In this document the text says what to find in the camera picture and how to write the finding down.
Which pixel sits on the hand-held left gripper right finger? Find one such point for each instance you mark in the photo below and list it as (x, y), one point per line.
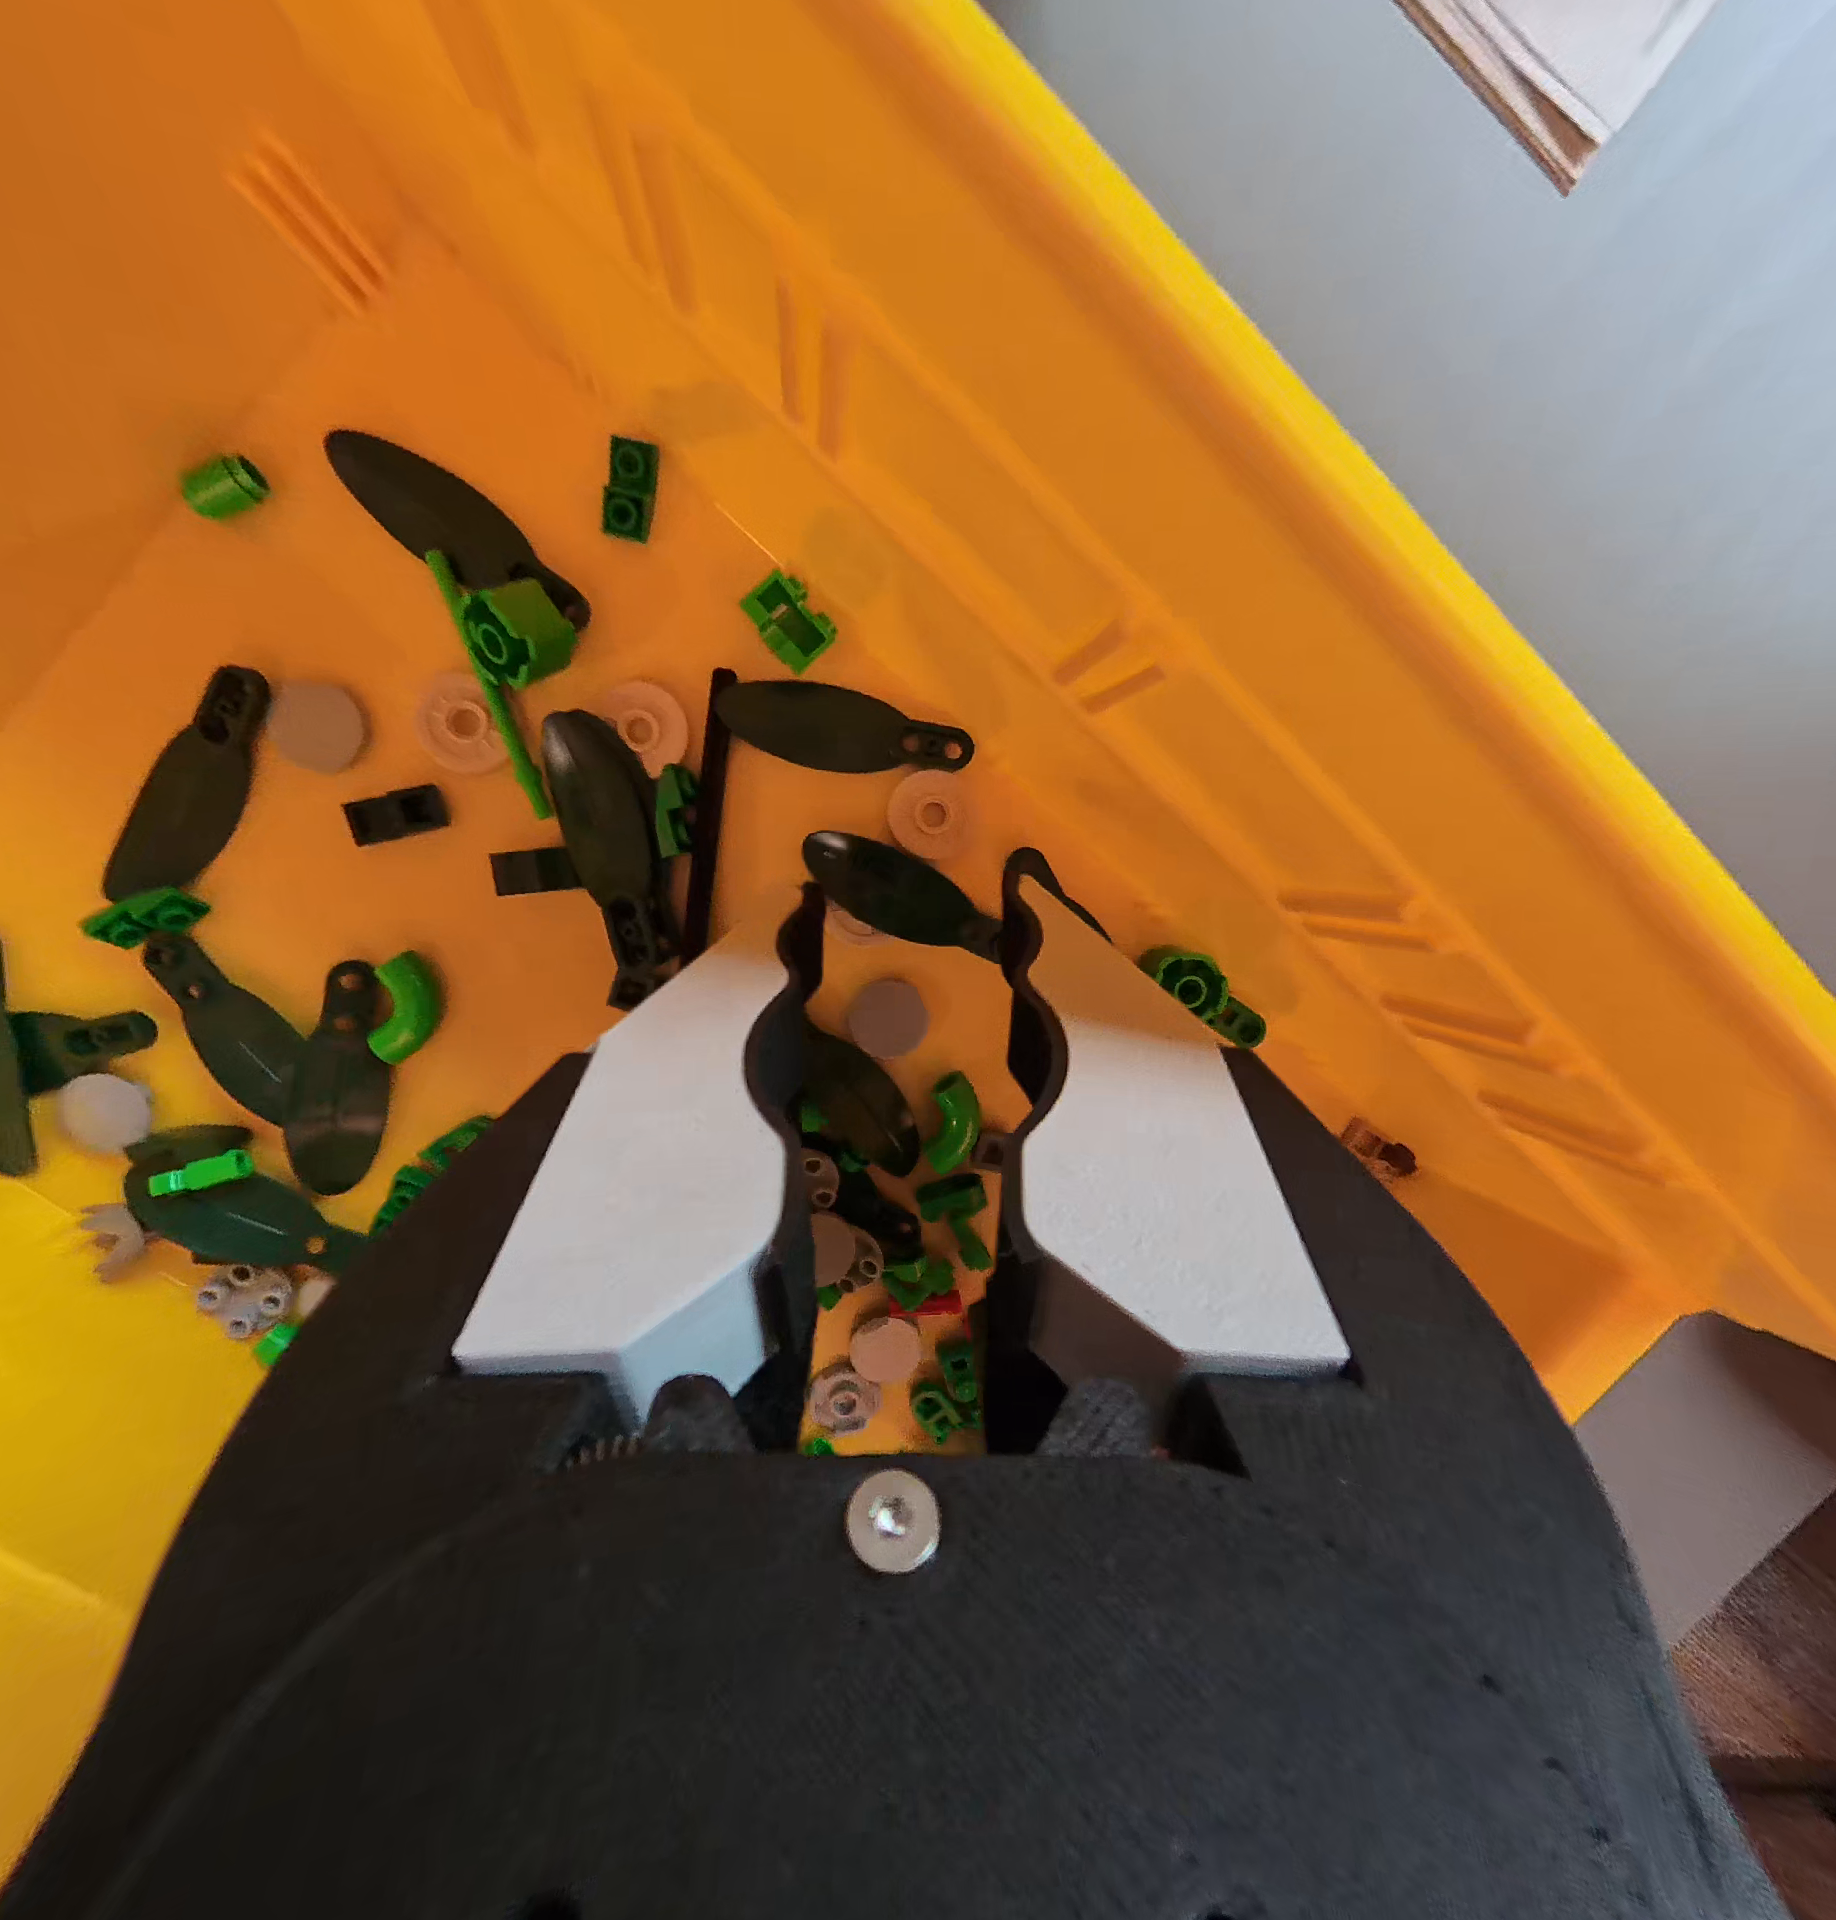
(1173, 1200)

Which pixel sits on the building instruction booklet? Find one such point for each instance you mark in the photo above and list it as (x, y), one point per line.
(1577, 60)

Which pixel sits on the pile of toy brick pieces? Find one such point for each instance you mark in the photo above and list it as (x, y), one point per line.
(452, 510)

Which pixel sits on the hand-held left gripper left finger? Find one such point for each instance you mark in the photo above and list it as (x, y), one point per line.
(632, 1200)

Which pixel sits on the yellow plastic parts bin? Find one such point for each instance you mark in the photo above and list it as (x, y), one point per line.
(1007, 300)

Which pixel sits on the grey desk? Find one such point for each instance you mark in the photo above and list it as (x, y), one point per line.
(1607, 375)

